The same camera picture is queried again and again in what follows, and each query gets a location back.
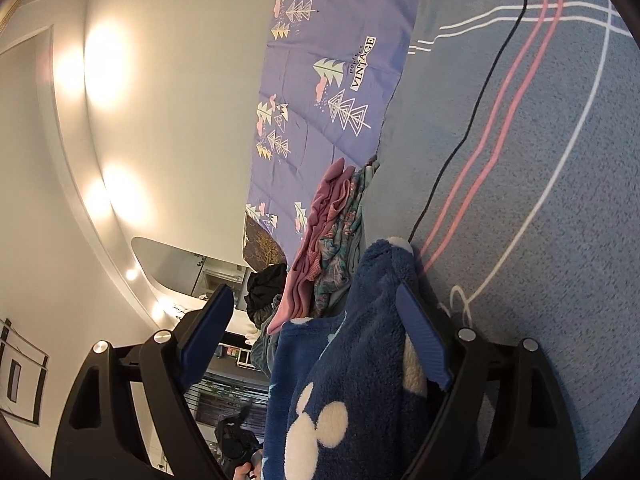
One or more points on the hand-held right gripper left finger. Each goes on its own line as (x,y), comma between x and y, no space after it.
(207,335)

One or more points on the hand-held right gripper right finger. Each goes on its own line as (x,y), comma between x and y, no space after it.
(425,335)

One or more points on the blue fleece star print jacket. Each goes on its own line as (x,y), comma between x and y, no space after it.
(360,360)

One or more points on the black clothes heap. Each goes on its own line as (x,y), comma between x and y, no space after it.
(267,285)

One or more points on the person's left hand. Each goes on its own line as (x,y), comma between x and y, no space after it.
(246,472)

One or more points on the teal fleece blanket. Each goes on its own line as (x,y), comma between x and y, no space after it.
(265,355)

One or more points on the dark floral cushion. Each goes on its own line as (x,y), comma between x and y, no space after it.
(262,245)

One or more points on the floral folded garment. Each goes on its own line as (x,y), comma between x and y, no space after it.
(340,250)

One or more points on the pink folded garment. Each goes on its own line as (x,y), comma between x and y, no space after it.
(310,270)

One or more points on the purple tree print sheet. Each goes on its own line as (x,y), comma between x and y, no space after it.
(320,35)

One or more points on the wall mirror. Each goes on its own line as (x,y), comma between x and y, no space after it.
(225,282)

